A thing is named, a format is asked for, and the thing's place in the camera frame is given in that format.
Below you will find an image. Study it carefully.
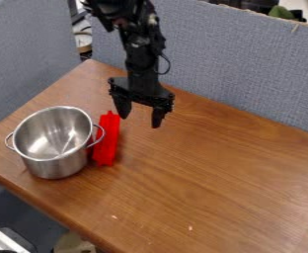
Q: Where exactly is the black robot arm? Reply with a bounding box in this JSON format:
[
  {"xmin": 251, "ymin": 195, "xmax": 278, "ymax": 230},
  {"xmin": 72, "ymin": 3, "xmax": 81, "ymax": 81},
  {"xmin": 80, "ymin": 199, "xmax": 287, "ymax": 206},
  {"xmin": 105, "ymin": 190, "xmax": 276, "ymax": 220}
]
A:
[{"xmin": 81, "ymin": 0, "xmax": 175, "ymax": 128}]

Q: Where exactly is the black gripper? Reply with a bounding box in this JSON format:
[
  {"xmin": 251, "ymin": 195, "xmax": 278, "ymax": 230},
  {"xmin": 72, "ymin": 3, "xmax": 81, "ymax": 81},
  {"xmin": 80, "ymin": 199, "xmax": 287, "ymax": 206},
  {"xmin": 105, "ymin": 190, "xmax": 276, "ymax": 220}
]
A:
[{"xmin": 108, "ymin": 69, "xmax": 173, "ymax": 128}]

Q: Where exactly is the grey fabric partition panel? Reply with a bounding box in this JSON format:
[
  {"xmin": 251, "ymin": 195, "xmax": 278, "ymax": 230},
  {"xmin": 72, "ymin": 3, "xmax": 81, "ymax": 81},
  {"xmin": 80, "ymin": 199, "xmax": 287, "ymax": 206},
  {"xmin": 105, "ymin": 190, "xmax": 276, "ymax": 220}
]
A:
[{"xmin": 93, "ymin": 0, "xmax": 308, "ymax": 131}]

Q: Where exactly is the white grey equipment corner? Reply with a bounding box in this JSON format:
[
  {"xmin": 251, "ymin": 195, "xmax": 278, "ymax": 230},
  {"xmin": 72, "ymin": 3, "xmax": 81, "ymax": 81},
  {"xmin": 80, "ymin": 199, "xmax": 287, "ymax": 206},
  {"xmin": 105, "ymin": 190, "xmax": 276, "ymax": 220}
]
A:
[{"xmin": 0, "ymin": 230, "xmax": 37, "ymax": 253}]

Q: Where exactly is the round wooden clock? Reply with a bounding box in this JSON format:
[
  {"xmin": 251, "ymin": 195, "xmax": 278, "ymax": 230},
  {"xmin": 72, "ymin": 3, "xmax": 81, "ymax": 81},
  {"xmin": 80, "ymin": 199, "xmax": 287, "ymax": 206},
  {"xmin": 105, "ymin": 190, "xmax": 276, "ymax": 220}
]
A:
[{"xmin": 73, "ymin": 32, "xmax": 92, "ymax": 53}]

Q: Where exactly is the green object behind partition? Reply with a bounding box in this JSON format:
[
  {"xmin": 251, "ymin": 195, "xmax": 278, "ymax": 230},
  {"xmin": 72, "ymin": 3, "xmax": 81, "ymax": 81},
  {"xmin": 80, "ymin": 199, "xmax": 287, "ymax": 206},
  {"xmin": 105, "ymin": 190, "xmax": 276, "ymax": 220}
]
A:
[{"xmin": 268, "ymin": 6, "xmax": 295, "ymax": 20}]

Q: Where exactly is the red plastic block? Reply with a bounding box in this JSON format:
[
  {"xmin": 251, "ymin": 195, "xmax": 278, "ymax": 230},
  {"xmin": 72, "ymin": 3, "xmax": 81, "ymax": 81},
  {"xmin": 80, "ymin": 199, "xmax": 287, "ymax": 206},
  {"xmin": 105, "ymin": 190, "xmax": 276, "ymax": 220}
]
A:
[{"xmin": 92, "ymin": 111, "xmax": 121, "ymax": 166}]

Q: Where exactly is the stainless steel pot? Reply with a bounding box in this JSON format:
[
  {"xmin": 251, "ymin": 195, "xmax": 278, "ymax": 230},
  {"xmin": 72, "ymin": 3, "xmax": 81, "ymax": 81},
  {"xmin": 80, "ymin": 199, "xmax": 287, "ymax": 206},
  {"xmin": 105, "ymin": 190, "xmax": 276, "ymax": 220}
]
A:
[{"xmin": 4, "ymin": 106, "xmax": 107, "ymax": 180}]

